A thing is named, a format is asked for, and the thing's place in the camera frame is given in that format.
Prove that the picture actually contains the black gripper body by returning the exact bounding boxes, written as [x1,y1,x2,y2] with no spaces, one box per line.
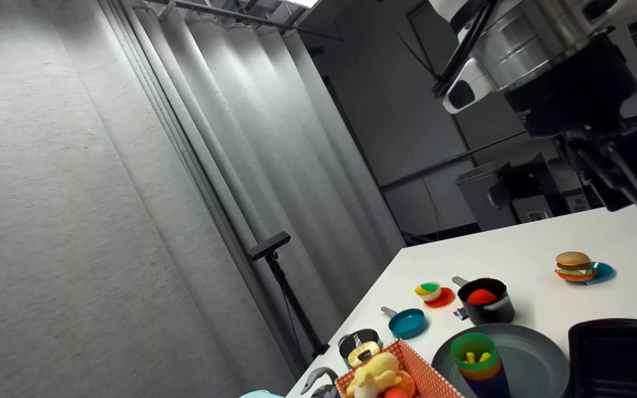
[507,35,637,209]

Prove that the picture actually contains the red round toy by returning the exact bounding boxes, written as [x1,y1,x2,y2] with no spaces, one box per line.
[467,290,496,305]

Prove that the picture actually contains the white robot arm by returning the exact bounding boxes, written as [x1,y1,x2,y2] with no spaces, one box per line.
[429,0,637,209]

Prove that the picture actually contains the small blue plate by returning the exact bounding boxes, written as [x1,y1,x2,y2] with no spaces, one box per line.
[592,260,617,283]

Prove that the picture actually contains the small black pot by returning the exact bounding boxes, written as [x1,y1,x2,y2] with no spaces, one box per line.
[454,277,516,324]

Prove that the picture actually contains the small red plate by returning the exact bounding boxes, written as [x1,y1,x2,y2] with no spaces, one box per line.
[425,288,456,307]

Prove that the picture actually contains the grey plate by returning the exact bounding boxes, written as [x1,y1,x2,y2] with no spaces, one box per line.
[432,323,568,398]

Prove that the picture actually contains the toy hamburger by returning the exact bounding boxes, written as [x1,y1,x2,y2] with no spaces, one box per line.
[554,252,595,283]

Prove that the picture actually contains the colourful toy food piece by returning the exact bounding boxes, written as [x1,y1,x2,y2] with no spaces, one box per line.
[413,283,443,300]

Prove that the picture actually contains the black rectangular tray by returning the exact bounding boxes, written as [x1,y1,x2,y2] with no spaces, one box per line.
[568,318,637,398]

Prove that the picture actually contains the blue toy frying pan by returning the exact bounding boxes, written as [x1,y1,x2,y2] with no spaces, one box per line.
[383,307,429,341]

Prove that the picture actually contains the black and yellow toy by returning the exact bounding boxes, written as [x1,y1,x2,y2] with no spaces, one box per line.
[339,330,383,370]

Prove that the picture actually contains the black tripod stand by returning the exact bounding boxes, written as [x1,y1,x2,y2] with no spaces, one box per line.
[248,231,328,355]

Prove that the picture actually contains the grey curtain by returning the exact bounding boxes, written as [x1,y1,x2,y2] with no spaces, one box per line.
[0,0,403,398]

